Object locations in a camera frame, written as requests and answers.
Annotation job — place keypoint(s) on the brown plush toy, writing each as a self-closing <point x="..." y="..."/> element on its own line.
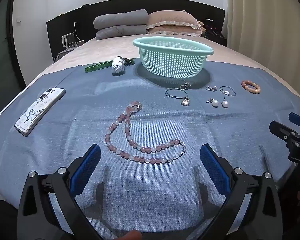
<point x="202" y="26"/>

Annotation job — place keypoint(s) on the pink bed blanket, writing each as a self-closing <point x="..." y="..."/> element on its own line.
<point x="107" y="48"/>

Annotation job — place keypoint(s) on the grey pillow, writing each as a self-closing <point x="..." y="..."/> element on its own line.
<point x="120" y="18"/>
<point x="120" y="32"/>

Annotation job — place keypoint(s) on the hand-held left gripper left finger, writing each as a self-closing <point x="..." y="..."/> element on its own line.
<point x="88" y="162"/>

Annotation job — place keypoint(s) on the silver bangle with heart charm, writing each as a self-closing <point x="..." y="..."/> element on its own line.
<point x="185" y="102"/>

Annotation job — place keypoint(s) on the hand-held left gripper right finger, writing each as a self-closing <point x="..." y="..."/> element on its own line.
<point x="212" y="162"/>

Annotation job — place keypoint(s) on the dark door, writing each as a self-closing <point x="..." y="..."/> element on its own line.
<point x="2" y="55"/>

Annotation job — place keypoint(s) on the white bedside device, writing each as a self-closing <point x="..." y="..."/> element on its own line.
<point x="68" y="40"/>

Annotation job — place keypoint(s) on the small silver earring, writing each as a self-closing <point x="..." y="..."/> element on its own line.
<point x="211" y="88"/>

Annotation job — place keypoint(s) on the beige curtain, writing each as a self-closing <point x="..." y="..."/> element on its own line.
<point x="265" y="17"/>

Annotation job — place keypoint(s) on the pink frilled pillow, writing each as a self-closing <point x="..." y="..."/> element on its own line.
<point x="170" y="18"/>
<point x="172" y="31"/>

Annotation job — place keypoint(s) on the phone with butterfly case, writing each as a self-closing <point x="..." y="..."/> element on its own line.
<point x="37" y="112"/>

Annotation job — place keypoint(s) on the teal plastic mesh basket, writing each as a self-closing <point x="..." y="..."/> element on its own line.
<point x="172" y="60"/>

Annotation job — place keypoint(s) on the blue cloth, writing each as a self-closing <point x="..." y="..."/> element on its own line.
<point x="145" y="195"/>

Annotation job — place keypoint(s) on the person's left hand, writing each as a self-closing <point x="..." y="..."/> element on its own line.
<point x="131" y="235"/>

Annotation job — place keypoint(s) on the black headboard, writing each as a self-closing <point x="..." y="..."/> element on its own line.
<point x="65" y="22"/>

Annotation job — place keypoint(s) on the white and green handheld device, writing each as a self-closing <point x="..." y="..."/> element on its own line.
<point x="118" y="66"/>

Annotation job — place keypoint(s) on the dark bedside clutter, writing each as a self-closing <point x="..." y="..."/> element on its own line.
<point x="215" y="32"/>

